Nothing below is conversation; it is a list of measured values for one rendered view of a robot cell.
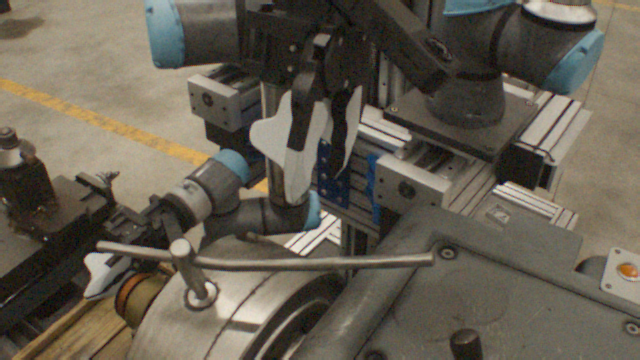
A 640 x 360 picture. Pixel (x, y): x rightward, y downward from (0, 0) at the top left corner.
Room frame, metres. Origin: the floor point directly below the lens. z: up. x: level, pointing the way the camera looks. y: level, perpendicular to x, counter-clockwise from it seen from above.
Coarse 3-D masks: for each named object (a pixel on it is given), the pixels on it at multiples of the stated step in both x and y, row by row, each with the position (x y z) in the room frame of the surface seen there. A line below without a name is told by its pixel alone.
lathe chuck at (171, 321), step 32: (224, 256) 0.43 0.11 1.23; (256, 256) 0.44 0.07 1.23; (288, 256) 0.46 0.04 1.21; (224, 288) 0.38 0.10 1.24; (256, 288) 0.39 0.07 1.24; (160, 320) 0.35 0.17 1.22; (192, 320) 0.35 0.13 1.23; (224, 320) 0.35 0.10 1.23; (128, 352) 0.33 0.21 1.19; (160, 352) 0.32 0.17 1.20; (192, 352) 0.32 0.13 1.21
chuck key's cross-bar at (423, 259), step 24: (192, 264) 0.36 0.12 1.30; (216, 264) 0.36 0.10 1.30; (240, 264) 0.35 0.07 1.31; (264, 264) 0.35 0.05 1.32; (288, 264) 0.34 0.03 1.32; (312, 264) 0.33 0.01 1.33; (336, 264) 0.33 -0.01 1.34; (360, 264) 0.32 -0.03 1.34; (384, 264) 0.32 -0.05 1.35; (408, 264) 0.31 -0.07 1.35; (432, 264) 0.31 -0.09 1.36
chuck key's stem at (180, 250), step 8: (176, 240) 0.37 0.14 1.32; (184, 240) 0.37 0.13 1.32; (176, 248) 0.36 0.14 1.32; (184, 248) 0.36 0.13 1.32; (192, 248) 0.37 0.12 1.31; (176, 256) 0.35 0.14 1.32; (184, 256) 0.36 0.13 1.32; (192, 256) 0.36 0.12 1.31; (176, 264) 0.36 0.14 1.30; (184, 264) 0.36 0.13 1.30; (184, 272) 0.36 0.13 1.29; (192, 272) 0.36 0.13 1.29; (200, 272) 0.37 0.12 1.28; (184, 280) 0.36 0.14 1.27; (192, 280) 0.36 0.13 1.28; (200, 280) 0.37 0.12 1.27; (192, 288) 0.36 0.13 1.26; (200, 288) 0.36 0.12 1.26; (200, 296) 0.37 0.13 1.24
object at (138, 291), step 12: (132, 276) 0.50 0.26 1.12; (144, 276) 0.51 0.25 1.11; (156, 276) 0.51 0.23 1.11; (120, 288) 0.49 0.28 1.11; (132, 288) 0.48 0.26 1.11; (144, 288) 0.48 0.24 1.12; (156, 288) 0.48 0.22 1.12; (120, 300) 0.47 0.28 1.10; (132, 300) 0.46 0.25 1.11; (144, 300) 0.46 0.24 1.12; (120, 312) 0.46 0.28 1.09; (132, 312) 0.45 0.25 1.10; (144, 312) 0.44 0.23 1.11; (132, 324) 0.44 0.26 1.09
